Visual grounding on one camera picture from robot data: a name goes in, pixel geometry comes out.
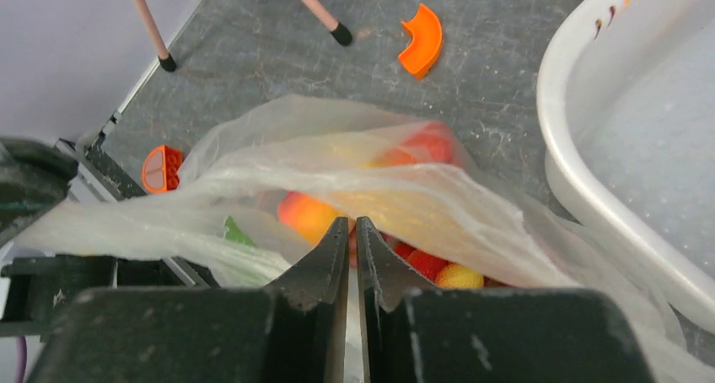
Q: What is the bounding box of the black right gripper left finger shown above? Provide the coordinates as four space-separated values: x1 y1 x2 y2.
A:
29 218 349 382

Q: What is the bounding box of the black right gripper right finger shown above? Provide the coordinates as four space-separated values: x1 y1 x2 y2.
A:
356 217 654 382

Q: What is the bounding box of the translucent plastic bag with fruits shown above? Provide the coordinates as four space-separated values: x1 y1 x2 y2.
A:
13 94 715 383

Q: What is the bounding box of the red yellow fruit bunch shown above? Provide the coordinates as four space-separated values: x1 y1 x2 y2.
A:
392 241 508 289

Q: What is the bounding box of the orange fake peach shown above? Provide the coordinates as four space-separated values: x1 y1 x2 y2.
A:
277 191 347 246

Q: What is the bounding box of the orange curved block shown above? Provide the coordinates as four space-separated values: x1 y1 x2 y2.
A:
398 3 444 80

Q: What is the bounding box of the white plastic basin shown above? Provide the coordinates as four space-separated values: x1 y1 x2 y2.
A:
536 0 714 331

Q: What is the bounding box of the pink music stand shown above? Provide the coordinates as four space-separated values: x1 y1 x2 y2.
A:
121 0 354 73

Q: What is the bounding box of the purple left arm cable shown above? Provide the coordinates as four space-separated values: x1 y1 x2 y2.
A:
13 337 28 383

